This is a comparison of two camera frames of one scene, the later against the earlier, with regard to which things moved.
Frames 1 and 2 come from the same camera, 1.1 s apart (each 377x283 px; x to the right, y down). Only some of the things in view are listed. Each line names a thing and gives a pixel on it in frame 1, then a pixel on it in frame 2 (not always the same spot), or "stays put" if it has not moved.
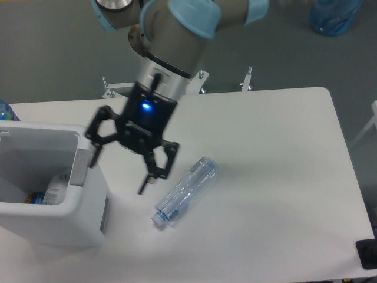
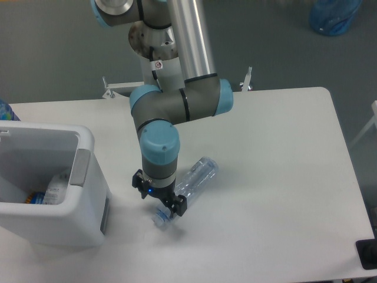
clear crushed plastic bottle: x=178 y=198 stays put
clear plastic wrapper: x=56 y=189 stays put
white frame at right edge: x=374 y=120 stays put
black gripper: x=144 y=125 -> x=142 y=180
